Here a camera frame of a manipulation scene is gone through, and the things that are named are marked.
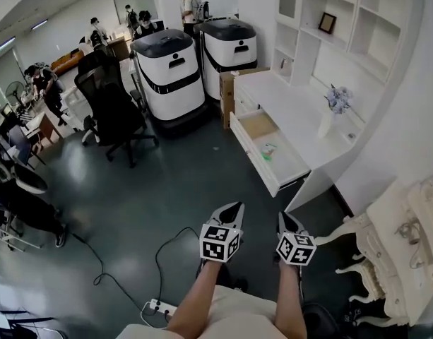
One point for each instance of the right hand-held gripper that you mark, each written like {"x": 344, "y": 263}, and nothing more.
{"x": 295, "y": 249}

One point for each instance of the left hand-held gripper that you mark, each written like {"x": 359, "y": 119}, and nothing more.
{"x": 216, "y": 245}

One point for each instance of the white drawer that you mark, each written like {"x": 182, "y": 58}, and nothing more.
{"x": 283, "y": 161}

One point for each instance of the small green packet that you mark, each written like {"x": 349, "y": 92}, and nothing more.
{"x": 269, "y": 151}

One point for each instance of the person's right forearm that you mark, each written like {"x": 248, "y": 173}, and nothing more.
{"x": 290, "y": 302}

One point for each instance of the person's left forearm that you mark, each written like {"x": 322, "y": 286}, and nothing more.
{"x": 198, "y": 295}

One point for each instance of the brown cardboard sheet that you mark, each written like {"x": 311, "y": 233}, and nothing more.
{"x": 256, "y": 125}

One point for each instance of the person's beige clothing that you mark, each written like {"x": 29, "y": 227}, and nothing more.
{"x": 237, "y": 313}

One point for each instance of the ornate white side table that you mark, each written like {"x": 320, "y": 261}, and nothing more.
{"x": 385, "y": 245}

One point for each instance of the black round seat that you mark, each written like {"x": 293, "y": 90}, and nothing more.
{"x": 320, "y": 321}

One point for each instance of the white power strip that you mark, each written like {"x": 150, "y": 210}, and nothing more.
{"x": 163, "y": 307}

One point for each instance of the brown cardboard box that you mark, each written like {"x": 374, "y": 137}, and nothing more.
{"x": 226, "y": 97}

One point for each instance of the white desk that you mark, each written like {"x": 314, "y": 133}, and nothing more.
{"x": 290, "y": 97}

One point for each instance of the blue flower bouquet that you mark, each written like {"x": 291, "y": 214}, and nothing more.
{"x": 339, "y": 99}

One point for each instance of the white robot dark lid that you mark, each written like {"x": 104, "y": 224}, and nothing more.
{"x": 226, "y": 58}
{"x": 173, "y": 87}

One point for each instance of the black office chair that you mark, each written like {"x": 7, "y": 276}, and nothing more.
{"x": 112, "y": 111}

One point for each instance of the white shelf hutch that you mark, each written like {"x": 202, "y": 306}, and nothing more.
{"x": 318, "y": 55}

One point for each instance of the white cart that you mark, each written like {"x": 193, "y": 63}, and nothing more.
{"x": 73, "y": 104}

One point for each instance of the wooden desk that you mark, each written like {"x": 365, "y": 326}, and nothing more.
{"x": 48, "y": 129}
{"x": 119, "y": 48}

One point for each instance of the black white round stool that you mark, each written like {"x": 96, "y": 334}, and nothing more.
{"x": 29, "y": 180}

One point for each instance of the blue chair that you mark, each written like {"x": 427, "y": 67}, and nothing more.
{"x": 20, "y": 145}

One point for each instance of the orange sofa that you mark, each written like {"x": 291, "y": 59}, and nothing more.
{"x": 66, "y": 62}

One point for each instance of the standing fan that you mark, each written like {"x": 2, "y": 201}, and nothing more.
{"x": 15, "y": 92}

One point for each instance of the ceiling strip light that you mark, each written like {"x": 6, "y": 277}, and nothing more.
{"x": 2, "y": 46}
{"x": 39, "y": 24}

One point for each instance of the ornate white mirror frame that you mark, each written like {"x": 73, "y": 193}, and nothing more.
{"x": 428, "y": 203}

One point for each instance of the dark picture frame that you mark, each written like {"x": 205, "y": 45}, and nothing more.
{"x": 327, "y": 22}

